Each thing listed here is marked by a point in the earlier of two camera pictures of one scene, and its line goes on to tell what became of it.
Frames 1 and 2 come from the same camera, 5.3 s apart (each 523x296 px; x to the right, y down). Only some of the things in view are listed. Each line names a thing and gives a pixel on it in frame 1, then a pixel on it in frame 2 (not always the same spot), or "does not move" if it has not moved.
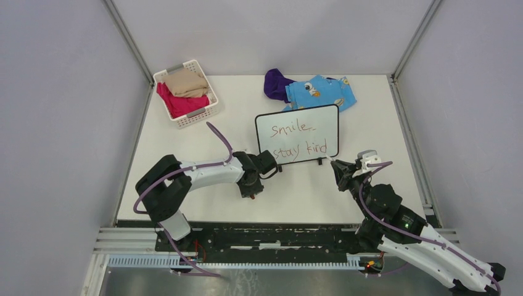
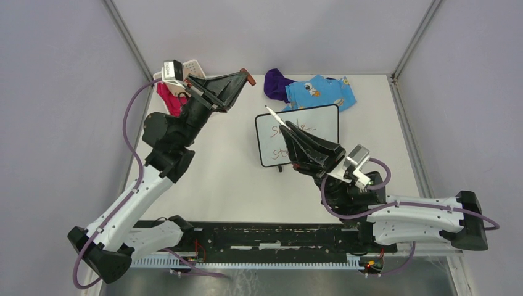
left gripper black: (256, 189) -> (228, 86)
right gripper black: (340, 169) -> (306, 161)
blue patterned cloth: (319, 90) does not move
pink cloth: (179, 106) does not move
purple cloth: (274, 85) does not move
